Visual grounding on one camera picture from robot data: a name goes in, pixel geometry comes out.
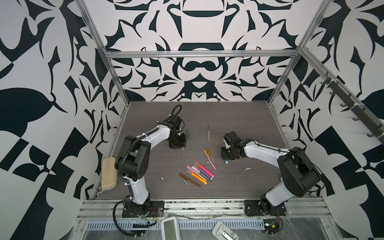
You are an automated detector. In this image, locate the green pen pink cap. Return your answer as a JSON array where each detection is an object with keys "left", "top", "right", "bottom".
[{"left": 192, "top": 166, "right": 212, "bottom": 182}]

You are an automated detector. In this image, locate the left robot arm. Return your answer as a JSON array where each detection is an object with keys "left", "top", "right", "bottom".
[{"left": 115, "top": 105, "right": 187, "bottom": 207}]

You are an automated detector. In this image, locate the pink highlighter marker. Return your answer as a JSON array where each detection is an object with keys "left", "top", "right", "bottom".
[{"left": 195, "top": 162, "right": 214, "bottom": 179}]

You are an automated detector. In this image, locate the cream pen purple cap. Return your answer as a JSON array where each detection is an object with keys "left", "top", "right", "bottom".
[{"left": 187, "top": 166, "right": 207, "bottom": 181}]

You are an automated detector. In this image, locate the small circuit board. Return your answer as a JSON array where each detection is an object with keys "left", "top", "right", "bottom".
[{"left": 263, "top": 217, "right": 284, "bottom": 235}]

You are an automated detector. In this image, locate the beige sponge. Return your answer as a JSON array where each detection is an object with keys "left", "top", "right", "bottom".
[{"left": 101, "top": 157, "right": 118, "bottom": 191}]

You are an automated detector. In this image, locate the purple highlighter marker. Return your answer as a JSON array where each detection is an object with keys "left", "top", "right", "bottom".
[{"left": 194, "top": 164, "right": 213, "bottom": 180}]

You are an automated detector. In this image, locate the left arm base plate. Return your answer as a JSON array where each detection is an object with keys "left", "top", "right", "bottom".
[{"left": 122, "top": 200, "right": 165, "bottom": 218}]

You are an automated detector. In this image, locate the white grey device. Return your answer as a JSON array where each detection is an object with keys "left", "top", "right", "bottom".
[{"left": 212, "top": 221, "right": 239, "bottom": 240}]

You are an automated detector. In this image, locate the orange highlighter marker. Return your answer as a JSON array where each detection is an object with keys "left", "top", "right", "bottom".
[{"left": 186, "top": 170, "right": 207, "bottom": 185}]

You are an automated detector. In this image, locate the white tablet device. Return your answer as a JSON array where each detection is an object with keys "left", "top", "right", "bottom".
[{"left": 161, "top": 217, "right": 181, "bottom": 240}]

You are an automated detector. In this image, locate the black coat hook rail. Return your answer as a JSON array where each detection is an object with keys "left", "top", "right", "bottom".
[{"left": 322, "top": 72, "right": 384, "bottom": 145}]

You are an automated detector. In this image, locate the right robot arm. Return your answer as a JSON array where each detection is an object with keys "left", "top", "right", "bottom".
[{"left": 221, "top": 132, "right": 322, "bottom": 214}]

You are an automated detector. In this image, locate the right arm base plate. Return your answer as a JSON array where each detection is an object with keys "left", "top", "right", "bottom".
[{"left": 244, "top": 199, "right": 286, "bottom": 217}]

